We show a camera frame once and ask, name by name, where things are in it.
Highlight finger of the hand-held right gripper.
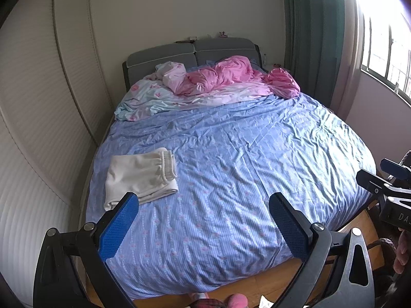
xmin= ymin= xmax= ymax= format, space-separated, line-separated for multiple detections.
xmin=380 ymin=150 xmax=411 ymax=180
xmin=356 ymin=169 xmax=411 ymax=199

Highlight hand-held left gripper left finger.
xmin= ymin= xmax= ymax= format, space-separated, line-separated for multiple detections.
xmin=33 ymin=192 xmax=139 ymax=308

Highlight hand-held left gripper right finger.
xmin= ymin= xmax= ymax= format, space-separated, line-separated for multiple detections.
xmin=268 ymin=192 xmax=375 ymax=308

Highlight white pants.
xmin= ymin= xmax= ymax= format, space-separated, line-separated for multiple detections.
xmin=103 ymin=148 xmax=179 ymax=211

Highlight person's right hand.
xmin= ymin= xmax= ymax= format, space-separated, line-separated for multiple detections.
xmin=394 ymin=229 xmax=411 ymax=276

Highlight blue striped bed sheet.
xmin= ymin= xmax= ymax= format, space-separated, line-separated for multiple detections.
xmin=85 ymin=93 xmax=377 ymax=299

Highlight pink slipper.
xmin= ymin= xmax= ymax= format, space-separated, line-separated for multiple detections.
xmin=227 ymin=293 xmax=248 ymax=308

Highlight beige curtain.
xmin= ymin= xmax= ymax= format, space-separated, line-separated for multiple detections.
xmin=334 ymin=0 xmax=365 ymax=126

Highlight barred window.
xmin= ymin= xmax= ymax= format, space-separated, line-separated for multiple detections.
xmin=356 ymin=0 xmax=411 ymax=106

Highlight light blue floral blanket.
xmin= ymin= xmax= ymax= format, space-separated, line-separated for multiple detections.
xmin=115 ymin=72 xmax=200 ymax=122

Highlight white ribbed wardrobe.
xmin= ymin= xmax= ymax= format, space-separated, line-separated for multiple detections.
xmin=0 ymin=0 xmax=116 ymax=296

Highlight pink duvet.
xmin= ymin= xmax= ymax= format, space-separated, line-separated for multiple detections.
xmin=164 ymin=55 xmax=301 ymax=105

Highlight green curtain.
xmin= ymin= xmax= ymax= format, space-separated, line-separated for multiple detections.
xmin=280 ymin=0 xmax=349 ymax=113

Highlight grey padded headboard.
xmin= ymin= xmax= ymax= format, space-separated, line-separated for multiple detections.
xmin=122 ymin=37 xmax=261 ymax=92

